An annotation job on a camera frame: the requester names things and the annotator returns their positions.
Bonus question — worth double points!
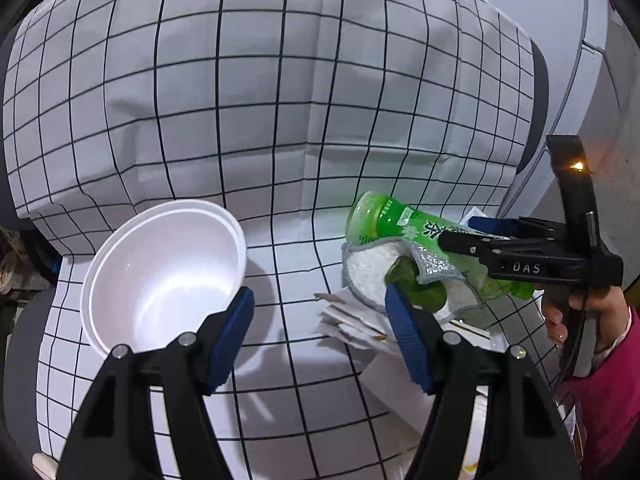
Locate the green tea plastic bottle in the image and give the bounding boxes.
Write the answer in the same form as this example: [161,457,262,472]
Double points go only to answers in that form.
[345,191,534,305]

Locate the white foam bowl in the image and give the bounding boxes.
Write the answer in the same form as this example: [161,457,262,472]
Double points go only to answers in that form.
[79,200,247,358]

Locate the crumpled white paper napkins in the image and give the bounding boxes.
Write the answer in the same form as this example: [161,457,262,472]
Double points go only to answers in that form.
[313,289,494,356]

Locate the white black-grid cloth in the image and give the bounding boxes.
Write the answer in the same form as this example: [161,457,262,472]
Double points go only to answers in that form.
[1,0,541,479]

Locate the grey refrigerator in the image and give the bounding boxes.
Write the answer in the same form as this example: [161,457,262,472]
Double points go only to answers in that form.
[489,0,639,230]

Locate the grey-edged white dish cloth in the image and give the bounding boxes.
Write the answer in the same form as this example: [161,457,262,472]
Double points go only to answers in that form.
[343,237,480,322]

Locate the person's right hand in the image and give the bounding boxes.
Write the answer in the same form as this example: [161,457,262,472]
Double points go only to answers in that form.
[540,284,633,354]

